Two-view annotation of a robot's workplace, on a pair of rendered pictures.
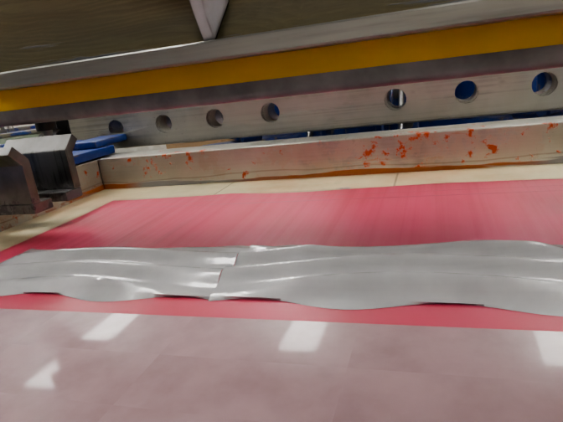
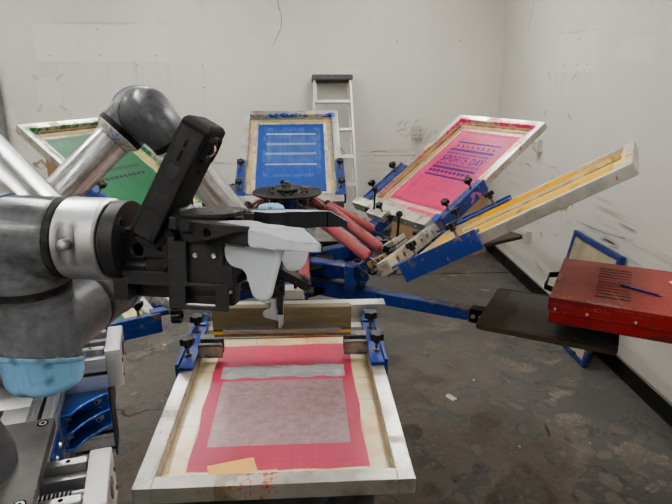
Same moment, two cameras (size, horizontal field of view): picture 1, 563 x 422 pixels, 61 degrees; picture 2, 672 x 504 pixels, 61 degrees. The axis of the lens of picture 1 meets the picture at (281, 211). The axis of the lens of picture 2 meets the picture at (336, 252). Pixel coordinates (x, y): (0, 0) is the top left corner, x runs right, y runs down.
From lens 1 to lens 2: 1.50 m
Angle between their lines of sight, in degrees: 22
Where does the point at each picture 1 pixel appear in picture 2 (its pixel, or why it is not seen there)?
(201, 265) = (276, 370)
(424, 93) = not seen: hidden behind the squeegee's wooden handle
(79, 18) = (249, 320)
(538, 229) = (336, 360)
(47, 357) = (265, 387)
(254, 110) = not seen: hidden behind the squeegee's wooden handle
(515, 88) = not seen: hidden behind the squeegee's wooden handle
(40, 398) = (271, 391)
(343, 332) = (307, 380)
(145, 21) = (264, 322)
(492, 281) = (326, 371)
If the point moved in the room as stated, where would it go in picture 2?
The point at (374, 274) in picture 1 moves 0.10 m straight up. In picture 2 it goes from (309, 371) to (309, 340)
